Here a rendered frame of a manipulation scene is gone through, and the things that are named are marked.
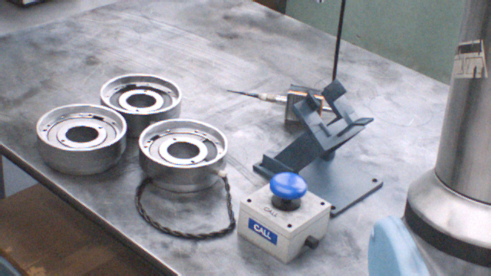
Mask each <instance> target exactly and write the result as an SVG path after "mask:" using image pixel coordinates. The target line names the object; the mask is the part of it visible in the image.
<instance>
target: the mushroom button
mask: <svg viewBox="0 0 491 276"><path fill-rule="evenodd" d="M269 188H270V191H271V192H272V194H274V195H275V196H277V197H279V198H281V199H282V201H283V202H291V201H292V200H294V199H300V198H302V197H303V196H305V194H306V193H307V188H308V186H307V183H306V181H305V180H304V179H303V178H302V177H301V176H299V175H296V174H294V173H290V172H282V173H279V174H276V175H274V176H273V177H272V179H271V180H270V183H269Z"/></svg>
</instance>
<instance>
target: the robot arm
mask: <svg viewBox="0 0 491 276"><path fill-rule="evenodd" d="M368 273H369V276H491V0H466V1H465V6H464V7H463V14H462V20H461V24H460V32H459V37H458V42H457V46H456V54H455V58H454V64H453V73H452V77H451V82H450V87H449V90H448V95H447V104H446V109H445V113H444V118H443V126H442V130H441V135H440V144H439V148H438V153H437V161H436V166H435V167H433V168H431V169H429V170H427V172H425V173H424V174H422V175H420V176H418V177H417V178H415V179H414V180H413V181H412V182H411V183H410V185H409V187H408V192H407V201H406V205H405V210H404V215H403V217H401V218H398V217H397V216H396V215H389V216H388V217H387V218H380V219H378V220H377V221H376V222H375V223H374V227H373V228H372V229H371V234H370V238H369V245H368Z"/></svg>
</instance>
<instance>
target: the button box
mask: <svg viewBox="0 0 491 276"><path fill-rule="evenodd" d="M330 208H331V204H330V203H328V202H326V201H325V200H323V199H321V198H319V197H317V196H316V195H313V194H311V193H310V192H308V191H307V193H306V194H305V196H303V197H302V198H300V199H294V200H292V201H291V202H283V201H282V199H281V198H279V197H277V196H275V195H274V194H272V192H271V191H270V188H269V184H268V185H266V186H264V187H262V188H261V189H258V191H256V192H254V193H253V194H251V195H249V196H248V197H246V198H244V199H242V200H240V203H239V218H238V227H237V234H238V235H241V236H242V237H243V238H246V239H247V240H249V241H250V242H251V243H252V244H254V245H255V246H256V247H258V248H260V249H261V250H263V251H265V252H266V253H268V254H269V255H271V256H272V257H273V258H276V259H277V261H280V262H281V263H283V264H284V265H287V264H288V263H289V262H291V261H292V259H294V258H297V257H298V256H299V255H300V254H302V253H303V252H304V251H306V250H307V249H309V248H310V249H312V250H315V249H316V248H317V247H318V245H319V241H320V240H321V239H322V238H324V237H325V235H326V230H327V226H328V217H329V213H330Z"/></svg>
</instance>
